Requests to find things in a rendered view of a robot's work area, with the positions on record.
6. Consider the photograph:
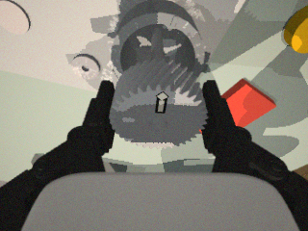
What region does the grey toothed gear with white arrow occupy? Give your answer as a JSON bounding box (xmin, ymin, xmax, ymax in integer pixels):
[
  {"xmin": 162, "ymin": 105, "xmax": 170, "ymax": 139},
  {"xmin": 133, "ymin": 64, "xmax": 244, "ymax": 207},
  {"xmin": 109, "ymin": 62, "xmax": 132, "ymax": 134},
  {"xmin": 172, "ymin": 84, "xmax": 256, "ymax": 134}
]
[{"xmin": 109, "ymin": 59, "xmax": 208, "ymax": 149}]

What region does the yellow short cylinder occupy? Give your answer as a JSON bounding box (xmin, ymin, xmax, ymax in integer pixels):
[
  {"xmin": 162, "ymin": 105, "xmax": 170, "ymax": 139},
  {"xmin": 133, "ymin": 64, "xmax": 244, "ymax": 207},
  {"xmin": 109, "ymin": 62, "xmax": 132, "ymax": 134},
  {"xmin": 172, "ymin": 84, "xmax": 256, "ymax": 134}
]
[{"xmin": 284, "ymin": 6, "xmax": 308, "ymax": 54}]

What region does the red box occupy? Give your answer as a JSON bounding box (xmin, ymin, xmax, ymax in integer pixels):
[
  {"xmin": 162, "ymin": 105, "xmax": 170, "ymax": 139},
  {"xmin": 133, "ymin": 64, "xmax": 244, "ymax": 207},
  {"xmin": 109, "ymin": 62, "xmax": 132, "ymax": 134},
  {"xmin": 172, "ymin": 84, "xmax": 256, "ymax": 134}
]
[{"xmin": 221, "ymin": 79, "xmax": 277, "ymax": 127}]

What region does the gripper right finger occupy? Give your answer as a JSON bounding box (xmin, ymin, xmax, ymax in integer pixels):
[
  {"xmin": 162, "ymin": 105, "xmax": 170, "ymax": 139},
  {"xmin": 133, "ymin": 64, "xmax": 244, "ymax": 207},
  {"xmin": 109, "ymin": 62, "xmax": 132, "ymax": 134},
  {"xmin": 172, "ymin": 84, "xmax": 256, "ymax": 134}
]
[{"xmin": 201, "ymin": 80, "xmax": 308, "ymax": 231}]

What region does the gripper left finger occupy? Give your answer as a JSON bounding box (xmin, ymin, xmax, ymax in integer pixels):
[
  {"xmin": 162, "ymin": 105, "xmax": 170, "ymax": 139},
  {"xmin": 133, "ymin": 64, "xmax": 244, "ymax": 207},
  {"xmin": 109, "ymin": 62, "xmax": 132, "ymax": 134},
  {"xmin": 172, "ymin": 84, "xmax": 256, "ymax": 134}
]
[{"xmin": 0, "ymin": 80, "xmax": 116, "ymax": 231}]

